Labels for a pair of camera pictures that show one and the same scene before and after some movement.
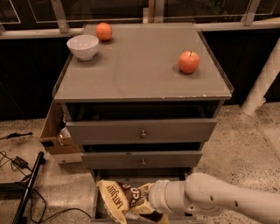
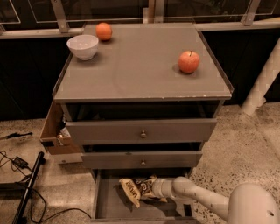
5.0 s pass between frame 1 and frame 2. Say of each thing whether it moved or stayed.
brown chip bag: moved
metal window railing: stayed
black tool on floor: stayed
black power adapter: stayed
